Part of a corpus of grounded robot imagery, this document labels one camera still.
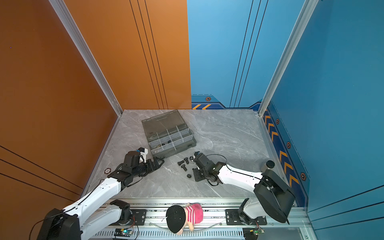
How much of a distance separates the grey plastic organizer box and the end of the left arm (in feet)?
0.59

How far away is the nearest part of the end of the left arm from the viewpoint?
25.0 inches

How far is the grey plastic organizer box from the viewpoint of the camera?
0.98 m
